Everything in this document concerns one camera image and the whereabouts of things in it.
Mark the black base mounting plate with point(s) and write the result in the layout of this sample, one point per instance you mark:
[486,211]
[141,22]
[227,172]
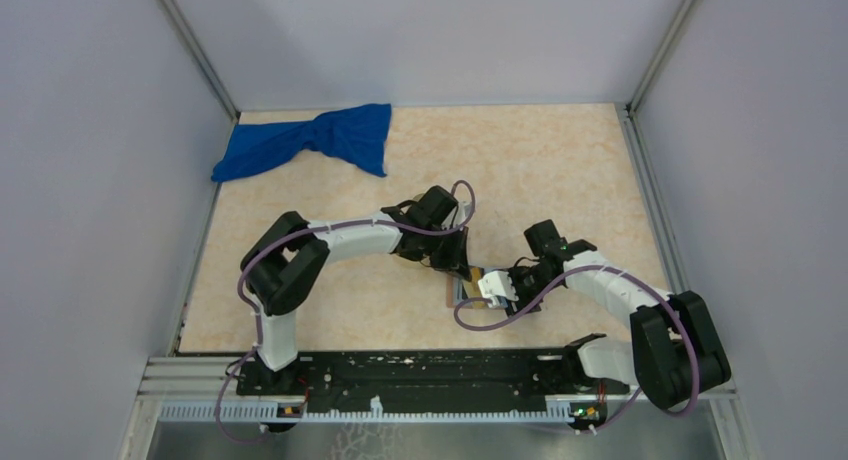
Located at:
[450,400]

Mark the aluminium corner post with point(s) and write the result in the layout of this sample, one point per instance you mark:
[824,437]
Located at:
[663,53]
[191,43]

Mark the blue cloth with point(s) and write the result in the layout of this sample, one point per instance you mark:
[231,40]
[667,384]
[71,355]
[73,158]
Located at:
[355,135]

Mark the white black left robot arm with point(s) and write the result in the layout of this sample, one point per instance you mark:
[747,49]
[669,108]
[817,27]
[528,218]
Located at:
[279,272]

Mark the aluminium right corner post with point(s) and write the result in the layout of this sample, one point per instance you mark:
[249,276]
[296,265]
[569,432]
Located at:
[663,53]

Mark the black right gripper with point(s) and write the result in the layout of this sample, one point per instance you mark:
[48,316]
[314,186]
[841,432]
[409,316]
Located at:
[513,273]

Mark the white slotted cable duct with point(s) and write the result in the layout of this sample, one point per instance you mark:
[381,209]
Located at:
[262,411]

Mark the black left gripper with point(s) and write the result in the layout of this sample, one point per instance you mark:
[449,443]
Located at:
[457,260]

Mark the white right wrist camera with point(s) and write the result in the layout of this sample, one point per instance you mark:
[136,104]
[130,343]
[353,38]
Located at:
[497,286]

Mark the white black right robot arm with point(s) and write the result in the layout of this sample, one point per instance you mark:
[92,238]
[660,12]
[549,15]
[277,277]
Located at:
[674,352]

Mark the aluminium front rail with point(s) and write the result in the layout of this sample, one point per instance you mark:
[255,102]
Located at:
[519,373]

